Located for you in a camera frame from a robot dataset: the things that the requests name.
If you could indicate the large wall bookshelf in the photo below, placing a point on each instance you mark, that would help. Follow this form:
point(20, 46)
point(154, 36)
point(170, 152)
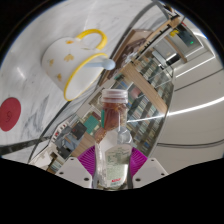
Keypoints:
point(146, 110)

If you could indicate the clear plastic drink bottle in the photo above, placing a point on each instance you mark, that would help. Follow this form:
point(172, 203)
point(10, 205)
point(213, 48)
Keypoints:
point(115, 156)

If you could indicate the brown model on wooden board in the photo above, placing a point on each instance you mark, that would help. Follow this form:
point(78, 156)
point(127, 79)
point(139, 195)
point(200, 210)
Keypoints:
point(133, 43)

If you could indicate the white mug with yellow rim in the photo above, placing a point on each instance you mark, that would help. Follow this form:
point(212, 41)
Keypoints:
point(61, 63)

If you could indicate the flat round red coaster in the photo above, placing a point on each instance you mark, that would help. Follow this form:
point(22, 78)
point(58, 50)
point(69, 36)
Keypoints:
point(9, 114)

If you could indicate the light blue spoon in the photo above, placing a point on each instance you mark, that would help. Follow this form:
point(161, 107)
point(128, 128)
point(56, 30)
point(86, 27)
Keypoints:
point(105, 63)

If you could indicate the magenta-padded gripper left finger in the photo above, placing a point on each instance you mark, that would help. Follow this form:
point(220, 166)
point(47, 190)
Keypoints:
point(85, 160)

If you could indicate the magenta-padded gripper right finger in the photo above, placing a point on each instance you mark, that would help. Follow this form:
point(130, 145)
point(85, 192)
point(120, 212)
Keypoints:
point(140, 160)

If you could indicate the dark grey architectural model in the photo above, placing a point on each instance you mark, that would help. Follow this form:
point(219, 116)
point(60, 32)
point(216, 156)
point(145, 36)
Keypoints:
point(70, 138)

